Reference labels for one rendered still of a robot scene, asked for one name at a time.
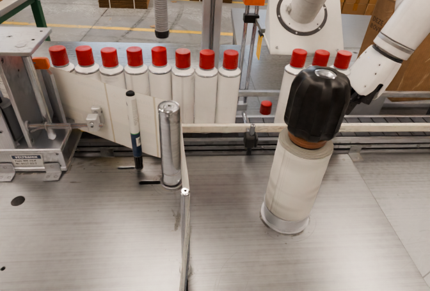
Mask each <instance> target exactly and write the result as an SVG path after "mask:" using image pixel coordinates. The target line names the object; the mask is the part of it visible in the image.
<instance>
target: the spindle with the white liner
mask: <svg viewBox="0 0 430 291"><path fill-rule="evenodd" d="M350 98H351V83H350V80H349V78H348V76H347V75H346V74H343V73H342V72H339V71H338V70H337V69H335V68H331V67H321V66H318V65H313V66H309V67H308V68H306V69H303V70H301V71H300V72H299V73H298V74H297V76H296V77H295V78H294V80H293V82H292V84H291V88H290V92H289V97H288V101H287V106H286V109H285V114H284V122H285V123H286V124H287V125H288V126H287V127H285V128H284V129H283V130H282V131H281V132H280V133H279V136H278V143H277V147H276V151H275V156H274V159H273V165H272V168H271V172H270V177H269V182H268V185H267V190H266V193H265V196H264V202H263V204H262V208H261V214H262V218H263V220H264V221H265V223H266V224H267V225H268V226H269V227H270V228H272V229H273V230H275V231H277V232H280V233H284V234H295V233H299V232H301V231H303V230H304V229H305V228H306V227H307V224H308V221H309V216H310V215H311V212H312V206H313V204H314V201H315V197H316V195H317V192H318V190H319V188H320V185H321V182H322V179H323V176H324V174H325V172H326V169H327V166H328V163H329V160H330V157H331V155H332V153H333V149H334V146H333V142H332V139H333V138H334V137H335V136H336V135H337V134H338V132H339V129H340V126H341V125H342V121H343V119H344V116H345V113H346V111H347V107H348V105H349V102H350Z"/></svg>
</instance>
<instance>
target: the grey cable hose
mask: <svg viewBox="0 0 430 291"><path fill-rule="evenodd" d="M154 13H155V14H154V17H155V30H154V31H155V36H156V37H157V38H160V39H164V38H168V37H169V34H170V30H169V29H168V2H167V0H154Z"/></svg>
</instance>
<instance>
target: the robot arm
mask: <svg viewBox="0 0 430 291"><path fill-rule="evenodd" d="M325 2H326V0H283V1H282V3H281V7H280V15H281V17H282V20H283V21H284V22H285V24H286V25H287V26H288V27H290V28H291V29H293V30H295V31H299V32H309V31H313V30H315V29H317V28H318V27H319V26H320V25H321V23H322V22H323V19H324V7H323V5H324V3H325ZM429 33H430V0H396V1H395V9H394V13H393V15H392V16H391V17H390V19H389V20H388V22H387V23H386V24H385V26H384V27H383V29H382V30H381V31H380V32H379V34H378V35H377V37H376V38H375V39H374V43H375V44H373V45H370V46H369V47H368V48H367V49H366V50H365V51H364V52H363V53H362V54H361V55H360V57H359V58H358V59H357V60H356V61H355V62H354V64H353V65H352V66H351V68H350V69H349V70H350V72H351V75H350V76H349V80H350V83H351V98H350V102H349V105H348V107H347V111H346V113H345V115H349V114H350V112H351V111H352V110H353V109H354V107H355V106H356V105H357V104H360V103H361V102H363V103H364V104H367V105H369V104H370V103H371V101H372V100H376V99H377V98H378V97H379V96H380V95H381V94H382V93H383V92H384V91H385V89H386V88H387V86H388V85H389V84H390V83H391V81H392V79H393V78H394V77H395V75H396V73H397V72H398V70H399V69H400V67H401V63H402V62H403V60H408V58H409V57H410V56H411V55H412V54H413V52H414V51H415V50H416V48H417V47H418V46H419V45H420V44H421V43H422V41H423V40H424V39H425V37H426V36H427V35H428V34H429ZM358 95H359V96H358Z"/></svg>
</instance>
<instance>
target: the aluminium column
mask: <svg viewBox="0 0 430 291"><path fill-rule="evenodd" d="M222 4H223V0H214V21H213V31H212V50H213V51H214V52H215V58H214V67H215V68H216V69H217V70H218V62H219V43H220V33H221V14H222ZM211 19H212V0H202V43H201V50H203V49H210V39H211Z"/></svg>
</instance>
